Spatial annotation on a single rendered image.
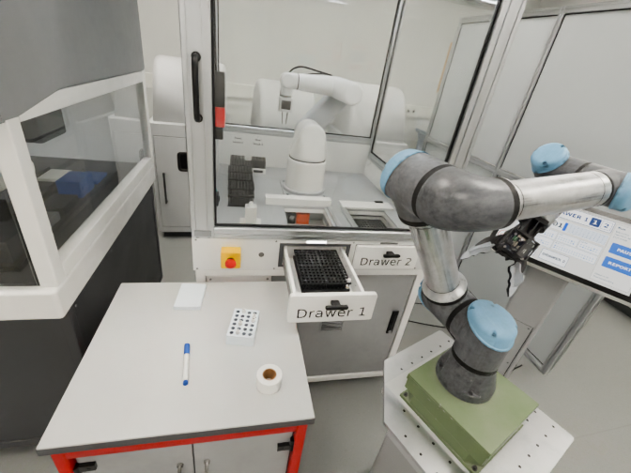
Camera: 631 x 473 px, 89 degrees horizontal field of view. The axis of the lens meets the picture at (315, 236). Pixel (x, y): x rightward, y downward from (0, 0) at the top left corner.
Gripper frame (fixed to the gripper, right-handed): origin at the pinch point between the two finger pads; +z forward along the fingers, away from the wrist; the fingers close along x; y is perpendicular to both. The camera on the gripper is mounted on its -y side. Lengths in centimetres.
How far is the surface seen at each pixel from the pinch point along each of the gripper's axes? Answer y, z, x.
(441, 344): -30.3, 19.8, 10.1
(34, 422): -21, 145, -84
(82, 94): 14, 35, -128
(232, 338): -4, 61, -42
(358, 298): -14.1, 26.6, -21.5
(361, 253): -41, 13, -33
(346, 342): -77, 49, -14
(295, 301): -6, 40, -35
